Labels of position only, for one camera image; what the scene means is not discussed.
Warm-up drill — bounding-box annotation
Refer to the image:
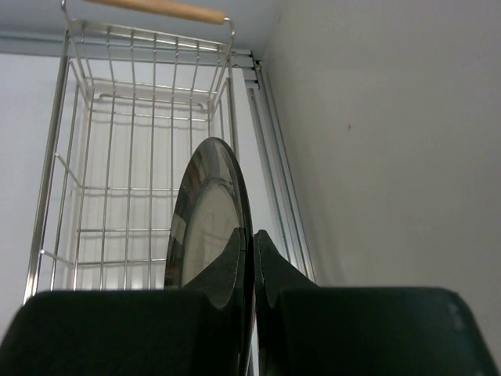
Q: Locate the checkered rim dark plate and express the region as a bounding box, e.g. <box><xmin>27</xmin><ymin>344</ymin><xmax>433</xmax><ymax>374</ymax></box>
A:
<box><xmin>164</xmin><ymin>137</ymin><xmax>255</xmax><ymax>375</ymax></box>

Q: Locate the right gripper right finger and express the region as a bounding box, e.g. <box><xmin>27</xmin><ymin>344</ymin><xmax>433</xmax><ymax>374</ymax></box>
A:
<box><xmin>254</xmin><ymin>231</ymin><xmax>498</xmax><ymax>375</ymax></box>

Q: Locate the right aluminium frame rail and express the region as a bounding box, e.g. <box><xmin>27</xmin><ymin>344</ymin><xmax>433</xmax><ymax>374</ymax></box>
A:
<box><xmin>231</xmin><ymin>50</ymin><xmax>315</xmax><ymax>280</ymax></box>

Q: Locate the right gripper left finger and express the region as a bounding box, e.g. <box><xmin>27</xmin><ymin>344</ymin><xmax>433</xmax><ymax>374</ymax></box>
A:
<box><xmin>1</xmin><ymin>229</ymin><xmax>245</xmax><ymax>375</ymax></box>

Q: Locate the white wire dish rack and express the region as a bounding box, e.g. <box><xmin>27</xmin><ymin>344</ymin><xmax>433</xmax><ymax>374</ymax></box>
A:
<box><xmin>24</xmin><ymin>1</ymin><xmax>236</xmax><ymax>298</ymax></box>

